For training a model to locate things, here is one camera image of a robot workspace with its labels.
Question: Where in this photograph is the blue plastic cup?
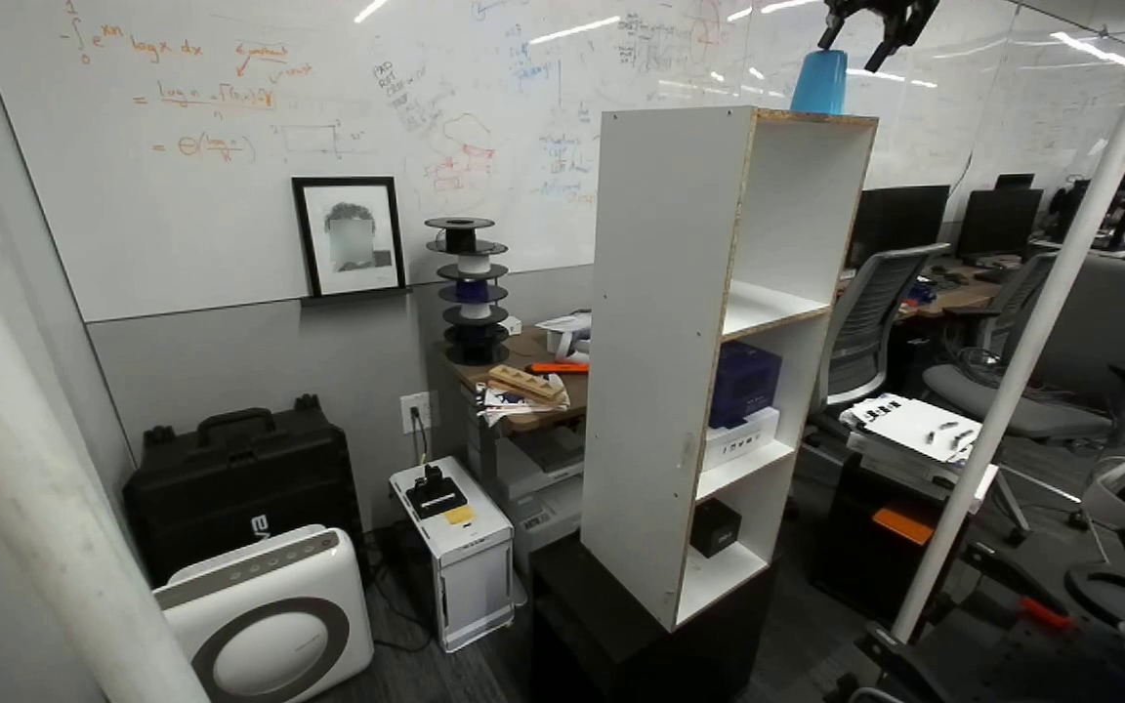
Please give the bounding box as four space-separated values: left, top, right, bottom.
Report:
788 49 847 118

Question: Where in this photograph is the white wooden shelf unit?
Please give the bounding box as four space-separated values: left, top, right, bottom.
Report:
581 104 875 630

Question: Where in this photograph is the blue box on shelf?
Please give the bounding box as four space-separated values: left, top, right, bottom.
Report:
711 340 782 431

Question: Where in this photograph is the black cabinet under shelf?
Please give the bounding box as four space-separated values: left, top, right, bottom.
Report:
529 538 774 703

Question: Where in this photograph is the grey office chair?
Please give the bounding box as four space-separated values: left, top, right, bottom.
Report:
924 255 1125 441

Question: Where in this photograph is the stack of filament spools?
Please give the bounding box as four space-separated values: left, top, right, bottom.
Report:
430 217 509 367

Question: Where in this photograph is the framed portrait photo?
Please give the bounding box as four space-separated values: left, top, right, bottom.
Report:
292 174 408 295

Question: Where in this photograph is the black hard case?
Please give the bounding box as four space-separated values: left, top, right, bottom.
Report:
123 396 362 586

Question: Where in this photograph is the white air purifier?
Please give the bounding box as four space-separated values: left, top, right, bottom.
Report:
155 523 375 703

